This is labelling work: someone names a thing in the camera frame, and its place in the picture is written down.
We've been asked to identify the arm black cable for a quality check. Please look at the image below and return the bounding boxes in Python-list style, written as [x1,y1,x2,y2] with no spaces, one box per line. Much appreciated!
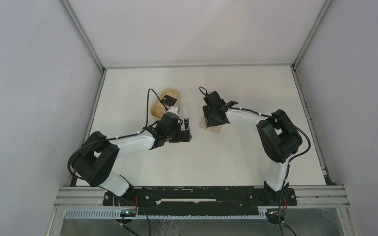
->
[198,86,311,236]
[67,88,170,181]

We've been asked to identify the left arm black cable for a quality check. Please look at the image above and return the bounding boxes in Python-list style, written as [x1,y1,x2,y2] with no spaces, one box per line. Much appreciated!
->
[67,88,170,181]

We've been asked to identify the front aluminium rail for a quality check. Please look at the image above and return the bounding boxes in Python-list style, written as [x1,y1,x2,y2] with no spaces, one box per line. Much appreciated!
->
[54,185,350,208]

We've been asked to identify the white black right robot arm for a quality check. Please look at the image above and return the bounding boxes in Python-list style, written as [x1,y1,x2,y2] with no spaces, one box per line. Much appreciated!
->
[199,87,307,205]

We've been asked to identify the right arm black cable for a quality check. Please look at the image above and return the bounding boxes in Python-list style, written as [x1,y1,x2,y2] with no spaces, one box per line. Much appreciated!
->
[198,86,311,236]

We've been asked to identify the aluminium frame rail right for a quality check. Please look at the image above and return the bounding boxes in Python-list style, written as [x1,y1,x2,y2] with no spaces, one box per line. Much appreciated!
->
[291,0,335,126]

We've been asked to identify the aluminium frame rail left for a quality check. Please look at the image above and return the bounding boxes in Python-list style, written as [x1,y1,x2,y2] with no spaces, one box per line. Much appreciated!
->
[60,0,106,141]

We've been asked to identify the black VIP card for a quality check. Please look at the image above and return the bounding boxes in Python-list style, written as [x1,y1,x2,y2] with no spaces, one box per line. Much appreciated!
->
[161,94,177,107]

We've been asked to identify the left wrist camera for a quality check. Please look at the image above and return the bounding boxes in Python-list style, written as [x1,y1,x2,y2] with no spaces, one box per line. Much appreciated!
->
[166,106,179,115]

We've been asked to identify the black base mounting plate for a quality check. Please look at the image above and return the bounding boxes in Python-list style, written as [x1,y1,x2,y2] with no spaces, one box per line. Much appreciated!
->
[104,186,298,207]

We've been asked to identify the aluminium frame rail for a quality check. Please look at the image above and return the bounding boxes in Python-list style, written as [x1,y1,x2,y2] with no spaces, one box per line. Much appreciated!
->
[60,0,106,141]
[105,63,293,70]
[291,0,335,126]

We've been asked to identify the white slotted cable duct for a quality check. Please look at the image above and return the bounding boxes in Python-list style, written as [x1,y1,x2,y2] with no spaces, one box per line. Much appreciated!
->
[64,208,268,220]

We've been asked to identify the aluminium frame rail back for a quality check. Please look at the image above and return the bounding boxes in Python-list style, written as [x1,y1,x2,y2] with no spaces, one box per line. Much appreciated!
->
[105,63,293,70]

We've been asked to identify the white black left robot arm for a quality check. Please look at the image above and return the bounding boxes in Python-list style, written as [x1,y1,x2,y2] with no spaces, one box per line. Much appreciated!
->
[67,111,192,205]

